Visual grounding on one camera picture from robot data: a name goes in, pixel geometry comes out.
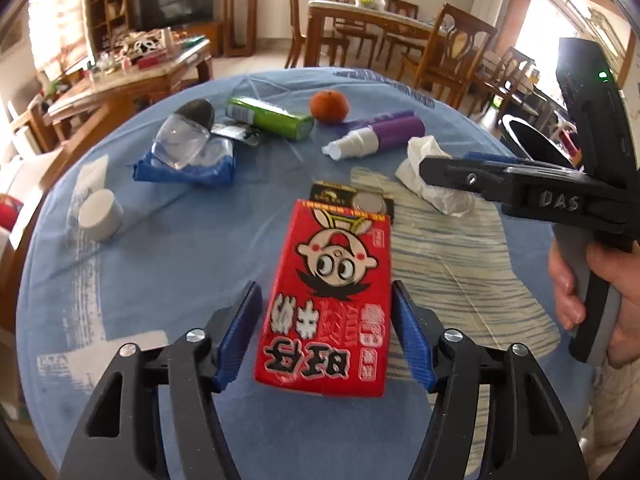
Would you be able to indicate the striped window blind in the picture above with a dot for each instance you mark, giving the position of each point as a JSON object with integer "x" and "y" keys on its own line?
{"x": 57, "y": 20}

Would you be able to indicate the pink tray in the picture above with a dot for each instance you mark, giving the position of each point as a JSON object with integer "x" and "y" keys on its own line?
{"x": 155, "y": 60}

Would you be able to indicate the white standing air conditioner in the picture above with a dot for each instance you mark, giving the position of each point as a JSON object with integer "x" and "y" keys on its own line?
{"x": 487, "y": 2}

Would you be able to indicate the black trash bin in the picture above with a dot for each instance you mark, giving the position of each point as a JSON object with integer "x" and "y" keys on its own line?
{"x": 535, "y": 142}

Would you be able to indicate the red cushion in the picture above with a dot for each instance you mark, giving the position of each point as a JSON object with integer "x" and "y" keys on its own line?
{"x": 7, "y": 212}

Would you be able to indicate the blue tablecloth round table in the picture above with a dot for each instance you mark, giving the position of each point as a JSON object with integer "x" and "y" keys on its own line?
{"x": 175, "y": 260}

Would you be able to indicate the purple spray bottle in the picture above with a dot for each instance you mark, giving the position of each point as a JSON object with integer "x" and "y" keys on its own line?
{"x": 390, "y": 130}

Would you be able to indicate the wooden television cabinet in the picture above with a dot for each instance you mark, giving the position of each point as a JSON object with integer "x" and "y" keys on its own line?
{"x": 207, "y": 35}

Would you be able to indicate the person's right hand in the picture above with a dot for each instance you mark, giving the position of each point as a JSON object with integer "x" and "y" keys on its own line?
{"x": 627, "y": 285}

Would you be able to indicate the wooden dining table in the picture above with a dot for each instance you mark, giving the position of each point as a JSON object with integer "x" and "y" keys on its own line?
{"x": 350, "y": 10}

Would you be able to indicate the flat screen television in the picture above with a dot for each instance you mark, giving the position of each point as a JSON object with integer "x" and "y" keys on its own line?
{"x": 170, "y": 2}

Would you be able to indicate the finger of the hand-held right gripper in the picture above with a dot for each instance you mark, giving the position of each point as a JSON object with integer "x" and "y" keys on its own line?
{"x": 460, "y": 177}
{"x": 480, "y": 156}

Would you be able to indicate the wooden coffee table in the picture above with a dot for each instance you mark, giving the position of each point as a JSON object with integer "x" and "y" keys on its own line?
{"x": 125, "y": 80}

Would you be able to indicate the wooden bookshelf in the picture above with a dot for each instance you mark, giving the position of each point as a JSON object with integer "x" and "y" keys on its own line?
{"x": 112, "y": 5}

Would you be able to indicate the black coin battery pack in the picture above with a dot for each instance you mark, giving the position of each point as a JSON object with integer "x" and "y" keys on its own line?
{"x": 330, "y": 192}

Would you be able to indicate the orange tangerine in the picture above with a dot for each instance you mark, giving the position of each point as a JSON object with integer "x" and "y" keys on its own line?
{"x": 328, "y": 106}

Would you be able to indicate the red cartoon drink carton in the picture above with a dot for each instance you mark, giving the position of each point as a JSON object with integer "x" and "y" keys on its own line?
{"x": 325, "y": 310}

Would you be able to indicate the clear cup with dark lid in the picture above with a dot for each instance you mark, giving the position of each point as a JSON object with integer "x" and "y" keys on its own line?
{"x": 180, "y": 140}

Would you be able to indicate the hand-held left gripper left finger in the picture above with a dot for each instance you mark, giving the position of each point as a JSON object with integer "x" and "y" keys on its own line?
{"x": 240, "y": 335}

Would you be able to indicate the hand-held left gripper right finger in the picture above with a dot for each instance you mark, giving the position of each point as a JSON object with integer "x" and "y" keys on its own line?
{"x": 412, "y": 340}

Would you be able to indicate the white tissue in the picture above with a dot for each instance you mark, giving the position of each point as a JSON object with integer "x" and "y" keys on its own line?
{"x": 415, "y": 150}

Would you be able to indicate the blue wet wipes pack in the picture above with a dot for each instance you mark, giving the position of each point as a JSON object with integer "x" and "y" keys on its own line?
{"x": 210, "y": 170}

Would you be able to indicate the beige trousers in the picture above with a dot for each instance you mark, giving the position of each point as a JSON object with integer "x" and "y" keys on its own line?
{"x": 615, "y": 410}

